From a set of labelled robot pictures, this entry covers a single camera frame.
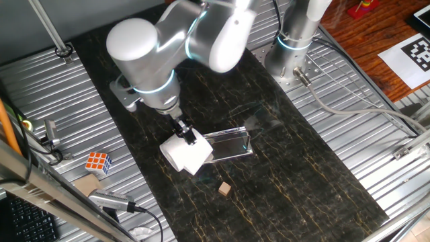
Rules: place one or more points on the small wooden cube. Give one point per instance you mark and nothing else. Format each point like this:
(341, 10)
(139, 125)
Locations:
(224, 189)

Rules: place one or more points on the orange white Rubik's cube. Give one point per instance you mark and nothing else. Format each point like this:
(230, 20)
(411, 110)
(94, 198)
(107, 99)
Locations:
(98, 163)

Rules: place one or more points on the wrist camera with grey bracket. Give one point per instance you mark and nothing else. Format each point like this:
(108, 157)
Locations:
(122, 95)

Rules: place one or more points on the white crumpled paper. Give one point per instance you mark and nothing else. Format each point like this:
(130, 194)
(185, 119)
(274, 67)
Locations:
(141, 233)

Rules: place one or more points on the aluminium frame beam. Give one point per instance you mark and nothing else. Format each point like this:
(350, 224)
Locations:
(50, 198)

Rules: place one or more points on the printed marker paper sheet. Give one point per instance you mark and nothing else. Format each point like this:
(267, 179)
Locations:
(403, 64)

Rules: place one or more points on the brown wooden desk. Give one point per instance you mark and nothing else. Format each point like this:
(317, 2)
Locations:
(363, 43)

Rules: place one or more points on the black keyboard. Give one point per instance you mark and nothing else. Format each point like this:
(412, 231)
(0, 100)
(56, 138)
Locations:
(27, 220)

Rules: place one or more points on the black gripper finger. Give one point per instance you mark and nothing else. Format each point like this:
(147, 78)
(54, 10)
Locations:
(180, 131)
(191, 138)

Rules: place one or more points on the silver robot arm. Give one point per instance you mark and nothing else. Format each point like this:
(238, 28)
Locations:
(151, 53)

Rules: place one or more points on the black marble pattern mat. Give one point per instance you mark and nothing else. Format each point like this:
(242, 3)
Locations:
(302, 168)

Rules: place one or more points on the aluminium profile with bracket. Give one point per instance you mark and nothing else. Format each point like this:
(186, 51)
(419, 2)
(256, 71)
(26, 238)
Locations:
(413, 144)

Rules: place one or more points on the clear acrylic shelf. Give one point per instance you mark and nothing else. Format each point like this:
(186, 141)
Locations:
(231, 146)

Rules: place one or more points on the aluminium table edge rail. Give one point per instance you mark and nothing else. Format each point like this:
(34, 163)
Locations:
(396, 222)

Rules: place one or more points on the yellow green round object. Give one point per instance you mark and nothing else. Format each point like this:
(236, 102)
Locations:
(27, 125)

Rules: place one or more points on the white tablet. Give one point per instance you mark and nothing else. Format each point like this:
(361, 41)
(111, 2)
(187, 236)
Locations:
(423, 15)

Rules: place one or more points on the orange pole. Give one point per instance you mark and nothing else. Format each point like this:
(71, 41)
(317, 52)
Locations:
(8, 131)

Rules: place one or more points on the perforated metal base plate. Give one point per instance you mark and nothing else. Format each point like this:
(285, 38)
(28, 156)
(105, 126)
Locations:
(312, 72)

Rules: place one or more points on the ribbed silver camera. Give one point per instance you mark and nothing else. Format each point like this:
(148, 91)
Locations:
(111, 200)

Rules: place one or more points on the black camera stand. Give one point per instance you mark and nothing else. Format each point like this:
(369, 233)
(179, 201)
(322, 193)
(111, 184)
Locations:
(111, 215)

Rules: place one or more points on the tall aluminium post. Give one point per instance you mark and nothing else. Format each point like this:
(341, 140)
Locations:
(50, 30)

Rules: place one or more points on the white toilet paper roll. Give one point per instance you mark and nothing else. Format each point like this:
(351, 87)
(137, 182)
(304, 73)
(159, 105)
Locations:
(181, 156)

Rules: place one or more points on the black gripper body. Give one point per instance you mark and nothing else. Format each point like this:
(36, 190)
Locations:
(177, 122)

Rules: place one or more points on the small grey camera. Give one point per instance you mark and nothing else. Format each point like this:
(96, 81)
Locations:
(51, 131)

